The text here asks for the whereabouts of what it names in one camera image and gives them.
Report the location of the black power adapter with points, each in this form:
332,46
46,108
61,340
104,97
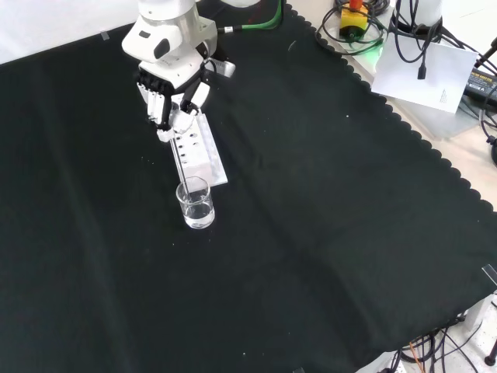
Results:
481,83

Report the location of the pale grey board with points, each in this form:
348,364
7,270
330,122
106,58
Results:
446,122

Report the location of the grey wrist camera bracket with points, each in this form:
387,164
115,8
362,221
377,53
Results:
224,68

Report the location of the white test tube rack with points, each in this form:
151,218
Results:
200,161

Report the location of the clear tape strip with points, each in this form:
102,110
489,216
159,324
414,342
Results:
105,35
490,272

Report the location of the black tripod knob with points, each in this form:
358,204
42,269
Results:
493,149

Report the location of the yellow stop button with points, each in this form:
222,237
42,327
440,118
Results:
353,20

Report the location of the clear glass beaker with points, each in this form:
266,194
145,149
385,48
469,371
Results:
196,211

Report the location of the white paper sheet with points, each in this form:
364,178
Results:
446,81

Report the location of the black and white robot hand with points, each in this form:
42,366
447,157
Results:
174,77

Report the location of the black bench cloth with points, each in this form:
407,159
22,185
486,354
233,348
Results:
310,233

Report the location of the white table leg bracket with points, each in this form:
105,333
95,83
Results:
479,314

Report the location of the clear glass rod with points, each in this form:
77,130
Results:
180,171

